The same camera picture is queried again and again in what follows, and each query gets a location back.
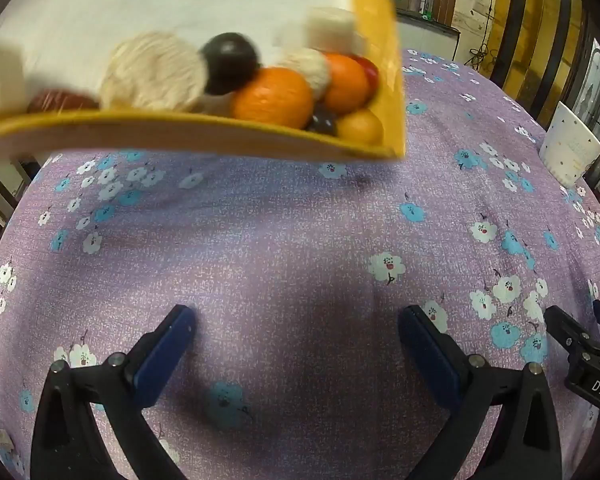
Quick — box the red jujube date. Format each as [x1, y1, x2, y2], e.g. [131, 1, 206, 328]
[26, 89, 100, 113]

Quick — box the small dark fruit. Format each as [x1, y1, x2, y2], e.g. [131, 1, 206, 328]
[307, 105, 338, 136]

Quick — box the purple floral tablecloth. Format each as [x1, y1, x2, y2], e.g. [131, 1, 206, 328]
[0, 47, 600, 480]

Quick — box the yellow and black door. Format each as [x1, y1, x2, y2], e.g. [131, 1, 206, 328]
[490, 0, 588, 121]

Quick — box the red tomato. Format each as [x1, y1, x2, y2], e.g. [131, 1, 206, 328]
[355, 56, 380, 95]

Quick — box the black hanging cable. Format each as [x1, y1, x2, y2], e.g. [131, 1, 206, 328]
[467, 5, 496, 68]

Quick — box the white dotted cup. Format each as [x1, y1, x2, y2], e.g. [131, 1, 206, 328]
[538, 101, 600, 188]

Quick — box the small orange kumquat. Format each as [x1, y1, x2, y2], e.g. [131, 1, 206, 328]
[336, 108, 384, 146]

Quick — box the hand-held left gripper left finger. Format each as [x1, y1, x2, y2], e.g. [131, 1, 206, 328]
[30, 304, 197, 480]

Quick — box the yellow cardboard box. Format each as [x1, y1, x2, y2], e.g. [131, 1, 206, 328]
[0, 0, 408, 162]

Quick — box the orange mandarin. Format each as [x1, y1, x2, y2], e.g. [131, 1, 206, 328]
[231, 67, 315, 131]
[322, 52, 372, 115]

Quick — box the white framed cabinet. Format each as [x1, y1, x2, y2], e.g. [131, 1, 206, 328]
[565, 35, 600, 126]

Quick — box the dark purple plum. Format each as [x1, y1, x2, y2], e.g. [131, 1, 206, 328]
[198, 32, 261, 96]

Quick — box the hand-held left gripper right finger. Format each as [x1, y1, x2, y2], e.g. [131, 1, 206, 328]
[397, 304, 563, 480]

